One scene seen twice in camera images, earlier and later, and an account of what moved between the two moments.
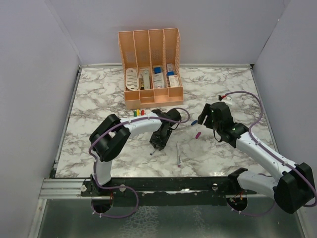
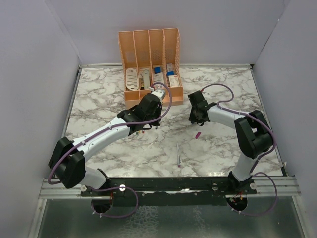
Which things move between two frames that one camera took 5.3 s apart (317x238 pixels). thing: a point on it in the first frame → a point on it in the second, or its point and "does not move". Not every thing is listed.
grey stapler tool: (146, 80) does not move
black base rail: (167, 191) does not move
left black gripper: (161, 143) → (159, 111)
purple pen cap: (197, 135) does not move
